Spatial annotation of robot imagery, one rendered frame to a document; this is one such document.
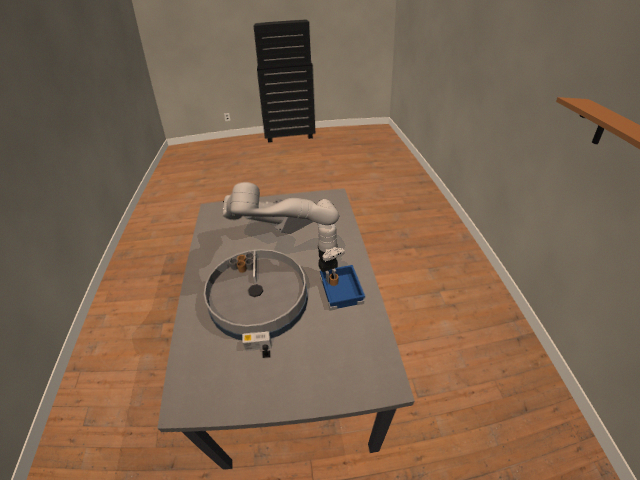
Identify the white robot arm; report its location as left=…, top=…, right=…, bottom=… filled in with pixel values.
left=223, top=182, right=339, bottom=242

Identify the blue plastic tray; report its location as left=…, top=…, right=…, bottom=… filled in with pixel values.
left=320, top=265, right=365, bottom=311

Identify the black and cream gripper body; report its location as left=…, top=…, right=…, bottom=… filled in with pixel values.
left=318, top=238, right=345, bottom=272

